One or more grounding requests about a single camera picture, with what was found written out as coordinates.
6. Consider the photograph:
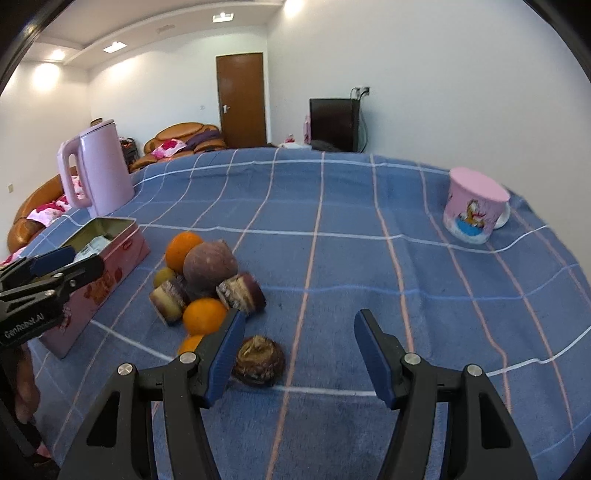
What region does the pink tin box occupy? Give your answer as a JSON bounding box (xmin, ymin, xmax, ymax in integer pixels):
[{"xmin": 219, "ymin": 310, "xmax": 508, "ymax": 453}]
[{"xmin": 39, "ymin": 218, "xmax": 151, "ymax": 358}]

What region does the round purple fruit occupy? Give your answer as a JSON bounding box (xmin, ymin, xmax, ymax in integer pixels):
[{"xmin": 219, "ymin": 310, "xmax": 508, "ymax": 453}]
[{"xmin": 183, "ymin": 240, "xmax": 239, "ymax": 298}]

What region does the pink electric kettle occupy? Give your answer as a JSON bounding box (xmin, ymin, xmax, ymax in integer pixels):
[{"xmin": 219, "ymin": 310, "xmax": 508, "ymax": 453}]
[{"xmin": 57, "ymin": 119, "xmax": 136, "ymax": 217}]

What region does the brown leather sofa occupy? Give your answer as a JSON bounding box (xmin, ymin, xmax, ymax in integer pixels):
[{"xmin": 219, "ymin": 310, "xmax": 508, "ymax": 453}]
[
  {"xmin": 143, "ymin": 122, "xmax": 227, "ymax": 168},
  {"xmin": 7, "ymin": 173, "xmax": 88, "ymax": 254}
]

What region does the person's left hand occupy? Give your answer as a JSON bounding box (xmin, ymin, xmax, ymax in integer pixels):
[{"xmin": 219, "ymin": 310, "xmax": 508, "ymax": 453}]
[{"xmin": 15, "ymin": 348, "xmax": 41, "ymax": 424}]

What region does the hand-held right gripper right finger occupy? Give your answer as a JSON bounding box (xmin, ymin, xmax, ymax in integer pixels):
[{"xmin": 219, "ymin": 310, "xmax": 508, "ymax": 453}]
[{"xmin": 353, "ymin": 308, "xmax": 539, "ymax": 480}]

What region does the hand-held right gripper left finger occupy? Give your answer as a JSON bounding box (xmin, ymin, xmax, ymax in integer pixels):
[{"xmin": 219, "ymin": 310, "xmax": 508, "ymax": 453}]
[{"xmin": 58, "ymin": 308, "xmax": 247, "ymax": 480}]

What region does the black television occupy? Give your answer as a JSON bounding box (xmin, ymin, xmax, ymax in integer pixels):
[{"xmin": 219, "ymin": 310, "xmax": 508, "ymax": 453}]
[{"xmin": 309, "ymin": 97, "xmax": 362, "ymax": 153}]

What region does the purple cloth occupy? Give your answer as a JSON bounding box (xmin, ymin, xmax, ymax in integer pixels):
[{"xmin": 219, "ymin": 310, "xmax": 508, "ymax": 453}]
[{"xmin": 187, "ymin": 130, "xmax": 221, "ymax": 147}]

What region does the brown round cake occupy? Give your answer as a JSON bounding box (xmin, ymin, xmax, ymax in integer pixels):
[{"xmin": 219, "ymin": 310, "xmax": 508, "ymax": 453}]
[
  {"xmin": 232, "ymin": 336, "xmax": 286, "ymax": 387},
  {"xmin": 216, "ymin": 272, "xmax": 267, "ymax": 315}
]

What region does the printed paper booklet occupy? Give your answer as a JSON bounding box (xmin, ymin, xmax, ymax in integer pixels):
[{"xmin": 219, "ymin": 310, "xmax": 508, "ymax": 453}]
[{"xmin": 74, "ymin": 234, "xmax": 112, "ymax": 263}]

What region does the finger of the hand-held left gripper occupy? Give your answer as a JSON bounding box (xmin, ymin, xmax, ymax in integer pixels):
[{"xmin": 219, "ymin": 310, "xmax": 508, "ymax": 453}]
[
  {"xmin": 0, "ymin": 246, "xmax": 76, "ymax": 289},
  {"xmin": 0, "ymin": 254, "xmax": 105, "ymax": 308}
]

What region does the layered cake piece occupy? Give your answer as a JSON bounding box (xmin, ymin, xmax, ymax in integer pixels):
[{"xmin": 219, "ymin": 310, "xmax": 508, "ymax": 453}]
[{"xmin": 149, "ymin": 278, "xmax": 189, "ymax": 325}]

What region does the pink cartoon cup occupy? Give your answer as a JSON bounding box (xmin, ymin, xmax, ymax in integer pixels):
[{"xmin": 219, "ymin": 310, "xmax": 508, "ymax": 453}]
[{"xmin": 443, "ymin": 167, "xmax": 512, "ymax": 245}]

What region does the orange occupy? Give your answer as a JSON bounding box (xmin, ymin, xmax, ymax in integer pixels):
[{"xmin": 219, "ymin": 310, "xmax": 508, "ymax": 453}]
[
  {"xmin": 178, "ymin": 334, "xmax": 206, "ymax": 357},
  {"xmin": 165, "ymin": 232, "xmax": 205, "ymax": 273},
  {"xmin": 183, "ymin": 298, "xmax": 229, "ymax": 336}
]

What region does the black power cable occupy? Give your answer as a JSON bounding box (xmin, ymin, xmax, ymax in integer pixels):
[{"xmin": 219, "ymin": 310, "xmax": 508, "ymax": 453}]
[{"xmin": 358, "ymin": 95, "xmax": 370, "ymax": 153}]

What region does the brown wooden door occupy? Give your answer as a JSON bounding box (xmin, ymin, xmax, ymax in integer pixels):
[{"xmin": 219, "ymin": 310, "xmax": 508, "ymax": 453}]
[{"xmin": 215, "ymin": 52, "xmax": 267, "ymax": 149}]

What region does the blue plaid blanket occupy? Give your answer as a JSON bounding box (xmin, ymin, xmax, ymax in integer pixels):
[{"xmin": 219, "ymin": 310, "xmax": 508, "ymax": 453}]
[{"xmin": 0, "ymin": 147, "xmax": 580, "ymax": 480}]

